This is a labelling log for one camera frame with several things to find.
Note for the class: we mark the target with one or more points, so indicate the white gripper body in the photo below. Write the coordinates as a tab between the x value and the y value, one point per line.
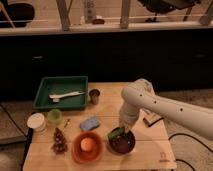
128	116

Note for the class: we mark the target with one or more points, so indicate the green pepper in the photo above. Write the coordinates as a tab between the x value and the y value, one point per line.
116	132

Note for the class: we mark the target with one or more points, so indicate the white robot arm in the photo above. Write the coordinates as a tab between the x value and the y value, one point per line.
140	95

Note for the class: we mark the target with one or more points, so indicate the small packet under arm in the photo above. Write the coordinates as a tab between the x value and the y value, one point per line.
151	118

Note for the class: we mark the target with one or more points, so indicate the dark purple bowl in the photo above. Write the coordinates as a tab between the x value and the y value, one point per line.
123	143

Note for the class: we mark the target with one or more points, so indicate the orange bowl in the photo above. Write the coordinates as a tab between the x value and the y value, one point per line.
87	157

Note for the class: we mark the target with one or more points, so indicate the blue sponge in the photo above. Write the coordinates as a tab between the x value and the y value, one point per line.
89	124

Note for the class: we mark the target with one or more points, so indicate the metal cup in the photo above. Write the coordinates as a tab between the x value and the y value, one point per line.
94	96

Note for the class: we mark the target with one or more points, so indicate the orange ball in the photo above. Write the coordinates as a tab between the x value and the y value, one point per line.
86	144

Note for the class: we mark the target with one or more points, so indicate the small metal spoon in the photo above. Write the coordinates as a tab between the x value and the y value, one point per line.
67	123

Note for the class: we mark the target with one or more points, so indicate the green plastic cup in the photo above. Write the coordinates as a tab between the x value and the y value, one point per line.
54	116

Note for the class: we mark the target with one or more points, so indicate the white plastic utensil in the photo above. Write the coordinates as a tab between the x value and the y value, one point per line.
58	97

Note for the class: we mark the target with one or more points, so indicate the bunch of dark grapes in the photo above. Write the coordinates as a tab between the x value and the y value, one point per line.
60	144

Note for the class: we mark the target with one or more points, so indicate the green tray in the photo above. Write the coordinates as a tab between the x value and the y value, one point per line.
61	85

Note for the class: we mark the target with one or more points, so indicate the white cup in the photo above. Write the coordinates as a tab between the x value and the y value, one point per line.
37	122

